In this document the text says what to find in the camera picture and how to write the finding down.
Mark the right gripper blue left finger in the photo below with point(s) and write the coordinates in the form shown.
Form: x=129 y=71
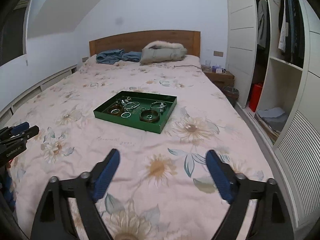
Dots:
x=102 y=174

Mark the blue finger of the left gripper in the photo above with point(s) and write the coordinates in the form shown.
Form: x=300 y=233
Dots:
x=19 y=128
x=28 y=134

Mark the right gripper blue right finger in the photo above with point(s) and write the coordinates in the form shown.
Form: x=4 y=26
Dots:
x=222 y=176

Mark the amber resin bangle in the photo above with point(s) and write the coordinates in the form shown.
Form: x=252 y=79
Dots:
x=115 y=110

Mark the dark brown wooden bangle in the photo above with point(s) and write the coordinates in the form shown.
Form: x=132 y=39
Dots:
x=149 y=116

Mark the thin silver bangle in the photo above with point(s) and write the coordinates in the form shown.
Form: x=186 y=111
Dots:
x=158 y=105

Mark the green jewelry tray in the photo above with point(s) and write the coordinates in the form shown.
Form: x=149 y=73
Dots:
x=133 y=104

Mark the floral pink bedspread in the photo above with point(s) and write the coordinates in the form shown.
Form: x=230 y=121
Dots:
x=162 y=189

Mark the folded clothes on shelf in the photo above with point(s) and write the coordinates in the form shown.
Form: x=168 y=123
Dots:
x=272 y=121

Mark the red container in wardrobe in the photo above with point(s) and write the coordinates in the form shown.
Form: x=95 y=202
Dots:
x=255 y=96

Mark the wooden nightstand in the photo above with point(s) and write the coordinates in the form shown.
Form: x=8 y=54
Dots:
x=221 y=80

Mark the window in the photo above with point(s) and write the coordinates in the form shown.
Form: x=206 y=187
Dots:
x=13 y=33

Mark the blue folded blanket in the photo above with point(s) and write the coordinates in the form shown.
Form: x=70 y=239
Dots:
x=113 y=56

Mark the glass cup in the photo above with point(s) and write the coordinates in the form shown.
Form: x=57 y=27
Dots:
x=208 y=63

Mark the grey fur-trimmed coat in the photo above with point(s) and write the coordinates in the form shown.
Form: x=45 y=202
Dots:
x=162 y=51

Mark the wooden headboard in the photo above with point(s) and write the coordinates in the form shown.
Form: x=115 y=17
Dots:
x=136 y=41

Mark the white wardrobe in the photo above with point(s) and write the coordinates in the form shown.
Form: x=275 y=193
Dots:
x=295 y=154

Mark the hanging clothes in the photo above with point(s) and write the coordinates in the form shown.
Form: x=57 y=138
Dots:
x=291 y=42

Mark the wire waste basket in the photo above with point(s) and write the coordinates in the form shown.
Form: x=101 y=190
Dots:
x=232 y=94

